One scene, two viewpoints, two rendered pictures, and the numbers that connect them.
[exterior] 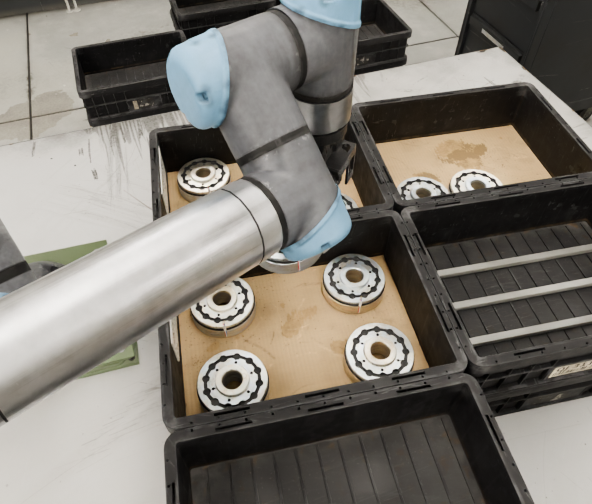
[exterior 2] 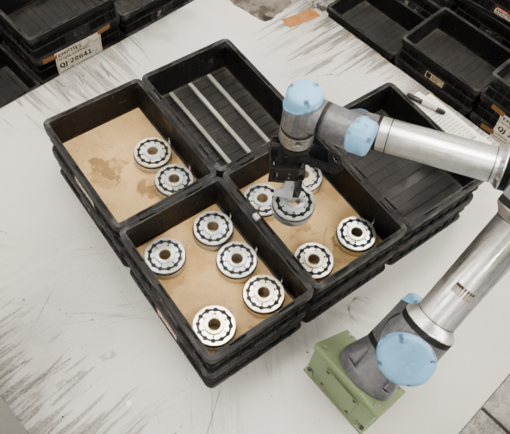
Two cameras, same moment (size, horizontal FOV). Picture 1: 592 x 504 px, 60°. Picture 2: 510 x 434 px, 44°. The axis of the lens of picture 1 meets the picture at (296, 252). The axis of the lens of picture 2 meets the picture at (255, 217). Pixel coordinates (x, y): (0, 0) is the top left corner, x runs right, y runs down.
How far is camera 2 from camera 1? 1.38 m
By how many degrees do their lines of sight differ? 60
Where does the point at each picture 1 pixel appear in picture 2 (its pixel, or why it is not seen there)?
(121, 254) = (441, 138)
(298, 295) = (281, 231)
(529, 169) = (108, 131)
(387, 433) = not seen: hidden behind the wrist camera
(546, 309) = (229, 116)
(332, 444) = not seen: hidden behind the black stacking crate
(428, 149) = (108, 193)
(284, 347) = (317, 226)
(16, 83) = not seen: outside the picture
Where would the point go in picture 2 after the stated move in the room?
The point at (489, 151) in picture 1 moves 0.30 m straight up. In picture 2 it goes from (96, 156) to (77, 79)
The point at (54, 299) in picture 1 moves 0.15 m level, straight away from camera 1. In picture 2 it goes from (469, 142) to (447, 196)
